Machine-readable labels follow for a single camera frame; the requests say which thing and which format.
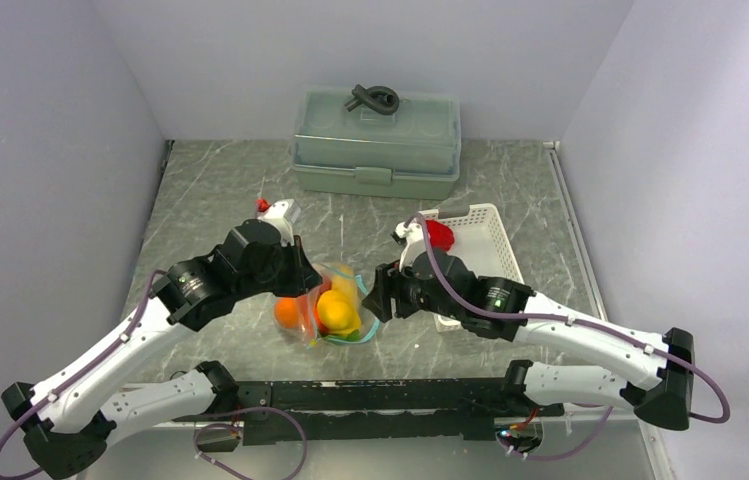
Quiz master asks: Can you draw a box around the green plastic storage box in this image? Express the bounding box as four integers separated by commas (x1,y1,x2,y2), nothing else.
291,87,462,200

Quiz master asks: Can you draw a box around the yellow lemon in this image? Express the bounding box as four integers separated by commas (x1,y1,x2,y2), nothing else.
316,290,362,336

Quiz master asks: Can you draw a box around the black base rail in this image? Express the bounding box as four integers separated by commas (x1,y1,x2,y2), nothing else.
198,378,534,446

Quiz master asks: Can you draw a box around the red bell pepper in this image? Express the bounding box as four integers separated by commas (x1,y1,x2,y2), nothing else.
425,219,455,252

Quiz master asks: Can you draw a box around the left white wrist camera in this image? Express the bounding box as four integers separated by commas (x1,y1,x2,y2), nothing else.
255,198,302,244

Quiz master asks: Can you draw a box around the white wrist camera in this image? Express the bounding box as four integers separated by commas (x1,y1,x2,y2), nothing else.
392,219,426,270
255,198,302,244

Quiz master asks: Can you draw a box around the red orange carrot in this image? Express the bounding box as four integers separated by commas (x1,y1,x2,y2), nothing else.
315,310,362,341

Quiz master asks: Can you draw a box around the clear zip top bag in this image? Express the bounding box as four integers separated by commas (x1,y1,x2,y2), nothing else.
272,263,379,347

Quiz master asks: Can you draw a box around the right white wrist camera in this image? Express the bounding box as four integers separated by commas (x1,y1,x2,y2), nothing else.
392,219,426,270

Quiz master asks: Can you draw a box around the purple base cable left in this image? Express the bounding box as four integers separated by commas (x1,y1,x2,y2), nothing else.
191,402,313,480

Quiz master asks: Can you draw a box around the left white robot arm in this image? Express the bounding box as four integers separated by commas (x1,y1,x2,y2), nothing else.
1,216,322,479

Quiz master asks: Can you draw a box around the black knotted hose piece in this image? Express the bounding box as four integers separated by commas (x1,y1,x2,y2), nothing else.
344,84,402,117

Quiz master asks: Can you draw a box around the white perforated plastic basket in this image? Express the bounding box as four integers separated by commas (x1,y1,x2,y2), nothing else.
422,203,523,310

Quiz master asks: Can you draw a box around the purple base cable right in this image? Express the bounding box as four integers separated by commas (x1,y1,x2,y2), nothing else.
497,404,614,464

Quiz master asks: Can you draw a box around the orange tangerine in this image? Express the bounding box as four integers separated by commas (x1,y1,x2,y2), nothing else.
273,297,304,330

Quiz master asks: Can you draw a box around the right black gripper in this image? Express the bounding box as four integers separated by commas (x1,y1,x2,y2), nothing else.
362,249,463,322

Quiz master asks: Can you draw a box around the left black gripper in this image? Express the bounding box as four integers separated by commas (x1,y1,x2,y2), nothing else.
236,234,323,300

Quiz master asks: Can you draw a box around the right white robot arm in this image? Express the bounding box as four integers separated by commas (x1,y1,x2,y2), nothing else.
362,250,694,431

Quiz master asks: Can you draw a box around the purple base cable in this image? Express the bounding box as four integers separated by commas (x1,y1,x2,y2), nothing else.
191,402,313,480
497,404,614,464

